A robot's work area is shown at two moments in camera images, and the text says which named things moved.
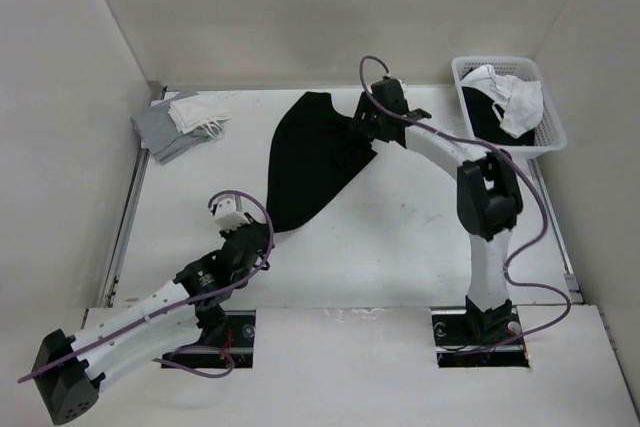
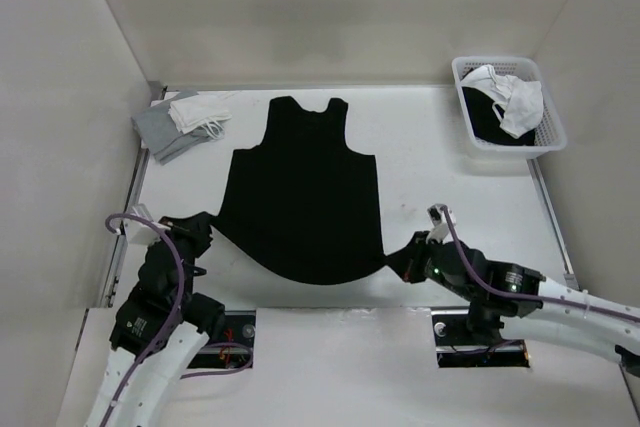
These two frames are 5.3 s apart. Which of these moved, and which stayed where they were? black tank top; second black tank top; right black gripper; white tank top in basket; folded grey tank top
Moved: black tank top; right black gripper
Stayed: folded grey tank top; white tank top in basket; second black tank top
